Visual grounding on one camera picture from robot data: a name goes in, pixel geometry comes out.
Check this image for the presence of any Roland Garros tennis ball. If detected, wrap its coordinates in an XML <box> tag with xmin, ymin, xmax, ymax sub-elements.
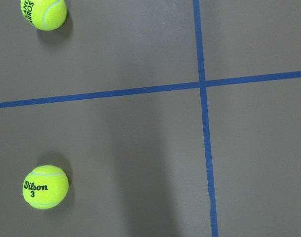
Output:
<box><xmin>20</xmin><ymin>0</ymin><xmax>67</xmax><ymax>31</ymax></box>

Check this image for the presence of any Wilson 3 tennis ball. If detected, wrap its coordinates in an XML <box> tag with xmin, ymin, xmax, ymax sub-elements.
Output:
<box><xmin>22</xmin><ymin>165</ymin><xmax>69</xmax><ymax>210</ymax></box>

